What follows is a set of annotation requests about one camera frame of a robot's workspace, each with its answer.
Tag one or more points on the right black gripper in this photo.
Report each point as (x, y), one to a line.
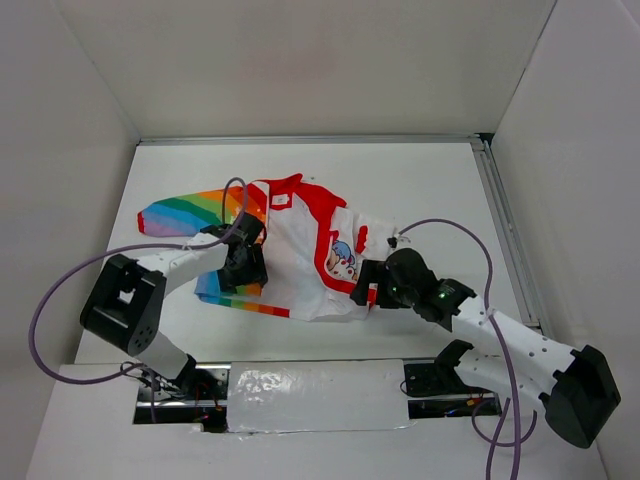
(374, 271)

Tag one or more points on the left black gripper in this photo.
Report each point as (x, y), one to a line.
(255, 273)

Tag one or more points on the colourful rainbow children's jacket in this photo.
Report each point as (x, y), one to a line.
(313, 245)

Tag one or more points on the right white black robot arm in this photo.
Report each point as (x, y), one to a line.
(573, 389)

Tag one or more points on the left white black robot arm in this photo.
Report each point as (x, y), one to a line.
(124, 308)

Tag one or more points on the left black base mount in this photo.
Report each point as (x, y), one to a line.
(160, 403)

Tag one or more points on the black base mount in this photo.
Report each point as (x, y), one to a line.
(160, 403)
(434, 392)

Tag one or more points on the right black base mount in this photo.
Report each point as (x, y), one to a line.
(434, 392)

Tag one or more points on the aluminium frame rail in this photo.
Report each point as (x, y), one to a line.
(445, 189)

